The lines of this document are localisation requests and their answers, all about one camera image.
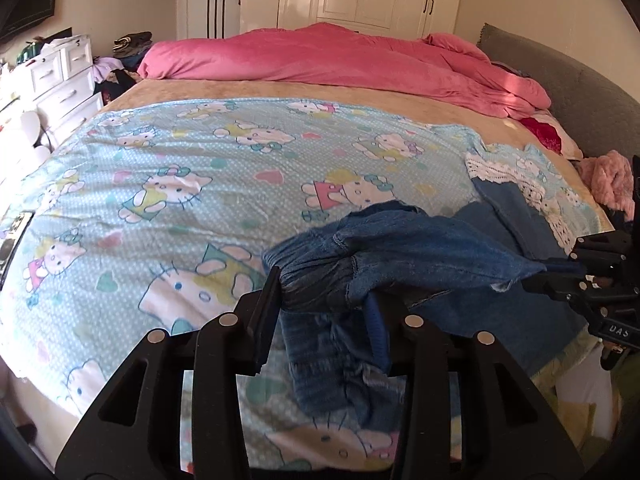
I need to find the light blue cartoon cat bedsheet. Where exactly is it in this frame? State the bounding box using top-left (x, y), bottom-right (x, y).
top-left (0, 97), bottom-right (615, 473)

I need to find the clothes pile beside bed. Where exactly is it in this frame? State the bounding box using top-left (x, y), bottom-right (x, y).
top-left (91, 32), bottom-right (153, 105)

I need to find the blue denim pants lace hem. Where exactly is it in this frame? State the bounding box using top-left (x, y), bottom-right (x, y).
top-left (262, 174), bottom-right (585, 432)

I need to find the pink fluffy garment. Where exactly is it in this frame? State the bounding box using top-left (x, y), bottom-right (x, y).
top-left (577, 150), bottom-right (634, 222)

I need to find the white drawer dresser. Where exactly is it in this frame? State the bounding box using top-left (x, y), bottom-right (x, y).
top-left (1, 35), bottom-right (103, 150)

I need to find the red patterned pillow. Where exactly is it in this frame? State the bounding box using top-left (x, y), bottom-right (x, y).
top-left (520, 110), bottom-right (584, 160)

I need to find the black smartphone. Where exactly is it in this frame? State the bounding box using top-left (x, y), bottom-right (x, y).
top-left (0, 211), bottom-right (35, 289)

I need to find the grey upholstered headboard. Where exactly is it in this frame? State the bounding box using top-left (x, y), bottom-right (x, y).
top-left (478, 24), bottom-right (639, 158)

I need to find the pink duvet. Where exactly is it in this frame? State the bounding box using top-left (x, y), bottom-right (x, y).
top-left (138, 23), bottom-right (551, 119)

